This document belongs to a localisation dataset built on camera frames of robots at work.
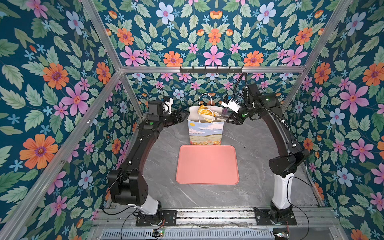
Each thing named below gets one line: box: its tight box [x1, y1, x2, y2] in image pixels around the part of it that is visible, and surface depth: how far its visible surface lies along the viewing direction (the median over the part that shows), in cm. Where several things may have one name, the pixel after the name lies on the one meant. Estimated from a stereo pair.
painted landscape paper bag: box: [187, 93, 225, 145], surface depth 90 cm
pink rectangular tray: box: [176, 145, 240, 185], surface depth 94 cm
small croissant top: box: [198, 104, 216, 123], surface depth 84 cm
